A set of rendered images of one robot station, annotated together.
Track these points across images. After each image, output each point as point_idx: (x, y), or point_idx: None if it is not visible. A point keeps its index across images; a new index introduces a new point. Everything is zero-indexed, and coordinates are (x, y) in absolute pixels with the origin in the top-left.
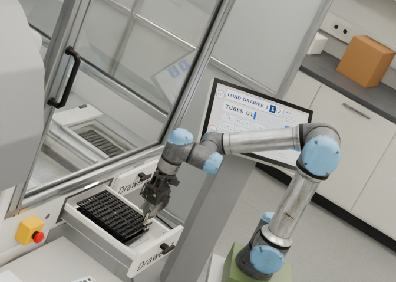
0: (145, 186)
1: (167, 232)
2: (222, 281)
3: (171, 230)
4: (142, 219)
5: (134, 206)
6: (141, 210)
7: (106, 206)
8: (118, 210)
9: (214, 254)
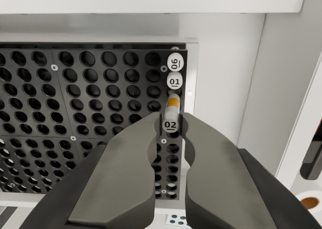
0: None
1: (297, 115)
2: None
3: (313, 81)
4: (147, 73)
5: (53, 11)
6: (92, 0)
7: (33, 135)
8: (67, 120)
9: None
